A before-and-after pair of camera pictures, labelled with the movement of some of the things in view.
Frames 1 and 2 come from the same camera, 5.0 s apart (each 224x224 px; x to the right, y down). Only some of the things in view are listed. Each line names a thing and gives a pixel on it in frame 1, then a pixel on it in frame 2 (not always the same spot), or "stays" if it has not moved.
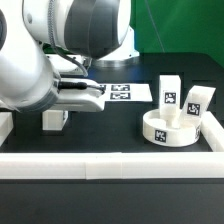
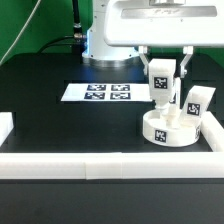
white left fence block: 6,126 stays
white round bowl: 157,132 stays
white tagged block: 197,102 stays
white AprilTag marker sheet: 138,92 stays
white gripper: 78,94 to 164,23
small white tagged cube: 54,120 to 161,76
